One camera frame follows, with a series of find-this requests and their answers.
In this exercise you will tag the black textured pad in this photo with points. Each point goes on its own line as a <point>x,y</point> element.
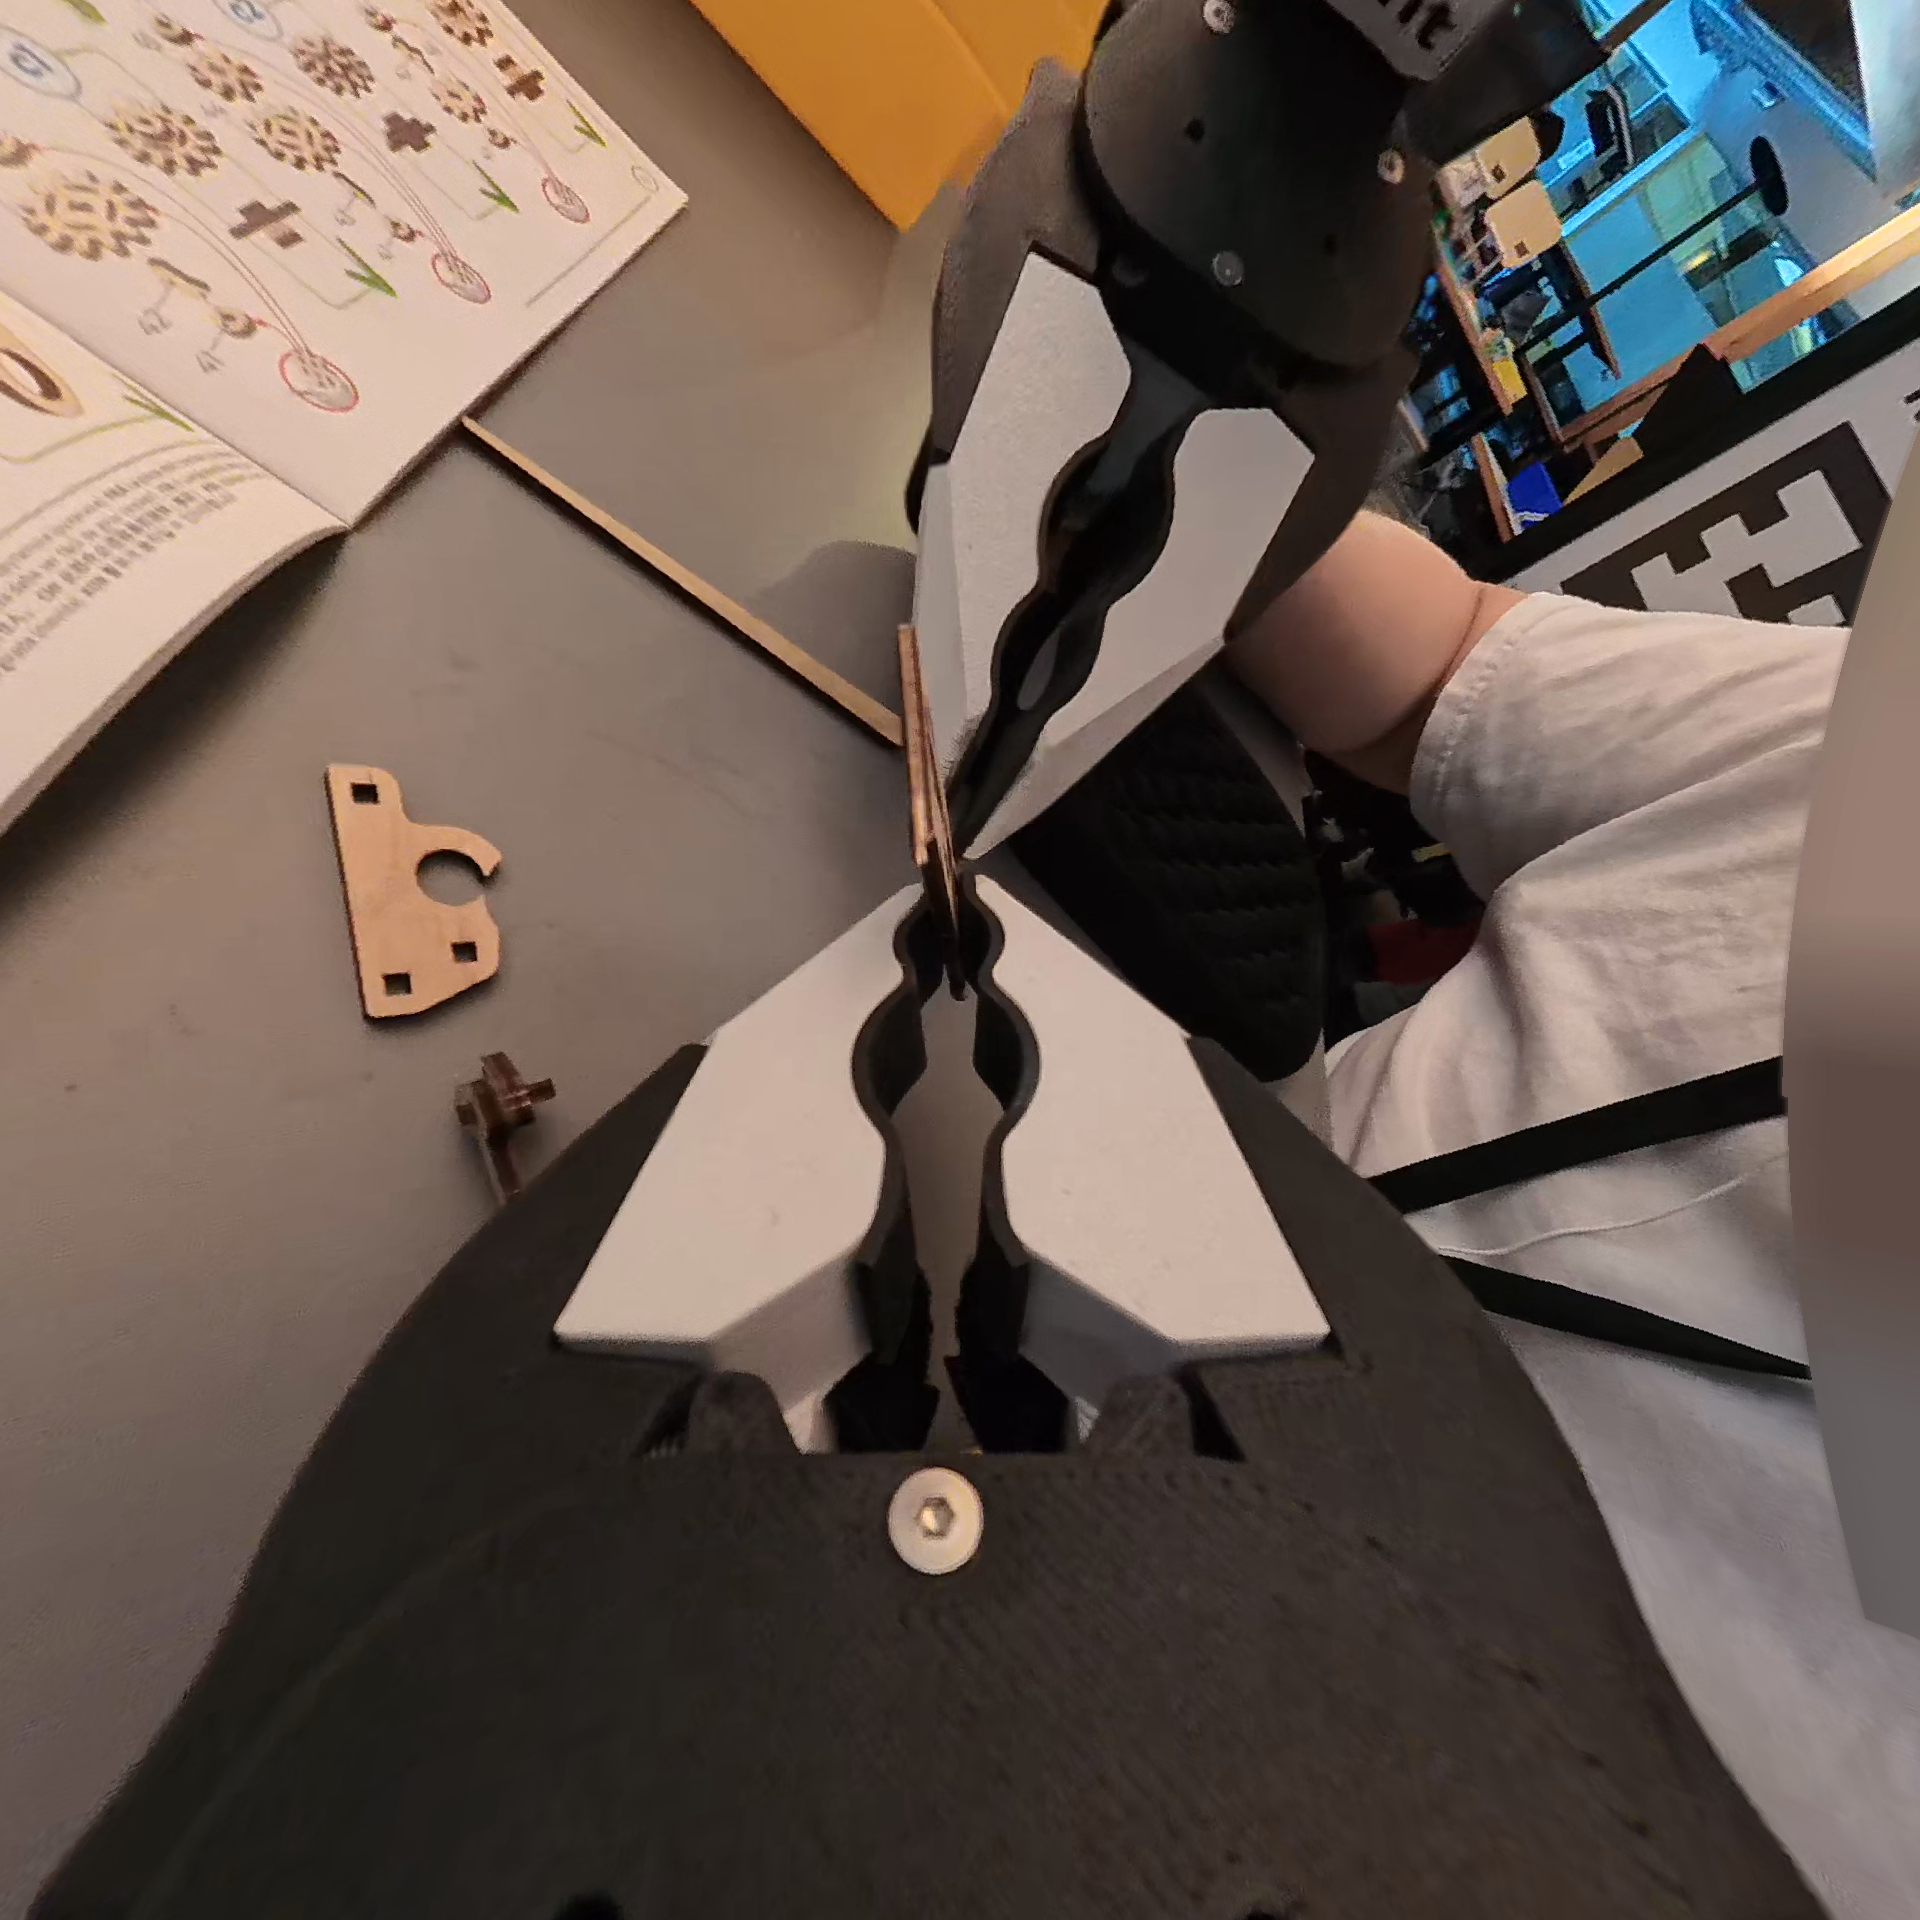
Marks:
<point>1201,902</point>

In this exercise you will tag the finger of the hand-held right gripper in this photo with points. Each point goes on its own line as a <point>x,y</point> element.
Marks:
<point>1003,452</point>
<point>1215,524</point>

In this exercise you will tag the person's right forearm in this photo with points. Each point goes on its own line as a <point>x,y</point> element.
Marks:
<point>1380,661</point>

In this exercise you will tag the illustrated instruction booklet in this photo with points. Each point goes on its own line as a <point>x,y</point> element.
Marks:
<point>224,301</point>

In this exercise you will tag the black white marker sign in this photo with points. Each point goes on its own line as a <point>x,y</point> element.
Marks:
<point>1724,541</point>

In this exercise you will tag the flat wooden bracket part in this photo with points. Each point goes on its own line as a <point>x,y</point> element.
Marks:
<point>388,902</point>

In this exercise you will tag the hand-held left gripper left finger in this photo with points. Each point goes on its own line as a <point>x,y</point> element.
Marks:
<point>720,1200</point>

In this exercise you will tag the stack of yellow plastic bins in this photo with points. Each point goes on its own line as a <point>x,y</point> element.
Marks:
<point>901,91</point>

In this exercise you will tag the small dark wooden wheel part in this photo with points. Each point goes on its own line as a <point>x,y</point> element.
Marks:
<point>493,1119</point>

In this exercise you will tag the thin wooden stick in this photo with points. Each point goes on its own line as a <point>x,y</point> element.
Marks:
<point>674,579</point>

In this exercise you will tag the wooden model part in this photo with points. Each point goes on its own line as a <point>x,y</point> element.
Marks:
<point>933,840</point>

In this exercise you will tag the black floor lamp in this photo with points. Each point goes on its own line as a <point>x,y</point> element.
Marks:
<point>1769,173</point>

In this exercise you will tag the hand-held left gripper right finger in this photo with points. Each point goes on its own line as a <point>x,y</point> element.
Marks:
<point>1155,1200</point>

